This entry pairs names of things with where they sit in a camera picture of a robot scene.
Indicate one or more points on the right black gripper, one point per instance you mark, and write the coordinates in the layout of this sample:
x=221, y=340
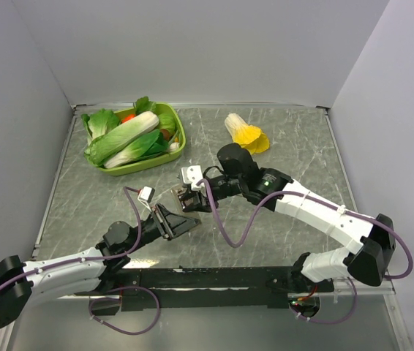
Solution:
x=197, y=205

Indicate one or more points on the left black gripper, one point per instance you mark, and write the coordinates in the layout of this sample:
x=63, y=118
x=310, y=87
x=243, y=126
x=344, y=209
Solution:
x=171, y=224

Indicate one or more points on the white remote control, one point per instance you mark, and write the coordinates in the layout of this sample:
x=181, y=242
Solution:
x=178, y=192

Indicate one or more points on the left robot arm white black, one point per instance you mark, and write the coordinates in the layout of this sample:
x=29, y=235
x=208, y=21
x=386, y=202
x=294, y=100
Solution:
x=27, y=284

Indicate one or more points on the bok choy toy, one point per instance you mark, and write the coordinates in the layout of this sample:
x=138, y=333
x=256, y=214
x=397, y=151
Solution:
x=134, y=150

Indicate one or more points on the green plastic tray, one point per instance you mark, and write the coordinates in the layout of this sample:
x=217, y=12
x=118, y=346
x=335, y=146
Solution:
x=166, y=149

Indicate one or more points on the round green cabbage toy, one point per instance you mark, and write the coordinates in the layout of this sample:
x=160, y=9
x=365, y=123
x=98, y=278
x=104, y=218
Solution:
x=167, y=122

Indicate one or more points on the yellow cabbage toy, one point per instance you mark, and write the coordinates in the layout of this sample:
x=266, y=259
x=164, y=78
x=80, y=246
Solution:
x=249, y=137

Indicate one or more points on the red tomato toy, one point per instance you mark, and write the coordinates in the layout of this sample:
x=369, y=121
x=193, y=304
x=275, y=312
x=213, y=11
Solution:
x=128, y=118

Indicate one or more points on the large napa cabbage toy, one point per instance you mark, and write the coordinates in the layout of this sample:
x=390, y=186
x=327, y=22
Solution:
x=118, y=138

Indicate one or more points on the green leaf lettuce toy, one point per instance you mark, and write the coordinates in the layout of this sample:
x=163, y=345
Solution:
x=99, y=123

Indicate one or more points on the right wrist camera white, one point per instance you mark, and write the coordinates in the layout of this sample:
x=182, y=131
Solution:
x=192, y=177

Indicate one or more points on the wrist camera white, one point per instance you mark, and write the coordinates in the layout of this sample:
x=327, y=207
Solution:
x=192, y=177
x=145, y=196

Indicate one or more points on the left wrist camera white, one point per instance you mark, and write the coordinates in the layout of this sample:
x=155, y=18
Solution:
x=145, y=196

